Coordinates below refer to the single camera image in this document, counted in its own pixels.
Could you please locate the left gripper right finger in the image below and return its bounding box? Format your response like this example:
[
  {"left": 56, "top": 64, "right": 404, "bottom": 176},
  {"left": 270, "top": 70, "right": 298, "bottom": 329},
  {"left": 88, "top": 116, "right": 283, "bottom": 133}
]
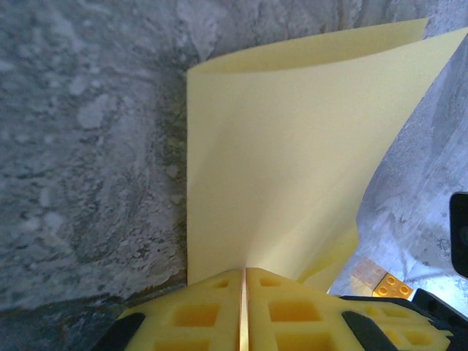
[{"left": 246, "top": 267, "right": 385, "bottom": 351}]

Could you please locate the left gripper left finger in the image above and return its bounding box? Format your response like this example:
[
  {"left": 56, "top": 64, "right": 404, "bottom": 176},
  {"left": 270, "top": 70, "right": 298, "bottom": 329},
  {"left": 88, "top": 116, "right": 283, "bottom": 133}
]
[{"left": 98, "top": 268, "right": 244, "bottom": 351}]

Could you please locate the orange toy brick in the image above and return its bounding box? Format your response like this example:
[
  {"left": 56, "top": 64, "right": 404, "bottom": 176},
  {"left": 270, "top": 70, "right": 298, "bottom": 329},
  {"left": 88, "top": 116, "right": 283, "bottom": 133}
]
[{"left": 350, "top": 257, "right": 415, "bottom": 300}]

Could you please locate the yellow paper sheet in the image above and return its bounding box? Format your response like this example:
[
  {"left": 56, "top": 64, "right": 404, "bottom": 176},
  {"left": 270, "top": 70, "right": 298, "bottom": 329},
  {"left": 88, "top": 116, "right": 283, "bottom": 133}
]
[{"left": 186, "top": 17, "right": 468, "bottom": 290}]

